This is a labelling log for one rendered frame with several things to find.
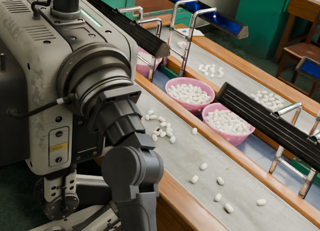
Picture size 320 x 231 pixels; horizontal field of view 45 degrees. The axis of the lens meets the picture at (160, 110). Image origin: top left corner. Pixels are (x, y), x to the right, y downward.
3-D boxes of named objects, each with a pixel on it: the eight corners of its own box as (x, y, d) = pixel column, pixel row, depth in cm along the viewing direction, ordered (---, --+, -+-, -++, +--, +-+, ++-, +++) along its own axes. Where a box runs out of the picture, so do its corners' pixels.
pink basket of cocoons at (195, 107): (198, 125, 196) (203, 110, 191) (153, 105, 205) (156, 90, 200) (217, 104, 217) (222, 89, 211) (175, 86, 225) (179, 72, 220)
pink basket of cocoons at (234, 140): (225, 157, 179) (231, 142, 174) (187, 126, 194) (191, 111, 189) (260, 140, 195) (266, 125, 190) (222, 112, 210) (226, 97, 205)
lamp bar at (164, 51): (156, 59, 169) (159, 44, 165) (82, 7, 205) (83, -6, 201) (170, 56, 174) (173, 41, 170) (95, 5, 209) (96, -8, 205)
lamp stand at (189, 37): (180, 85, 227) (196, 13, 202) (159, 70, 238) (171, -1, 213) (203, 78, 238) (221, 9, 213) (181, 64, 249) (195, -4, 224)
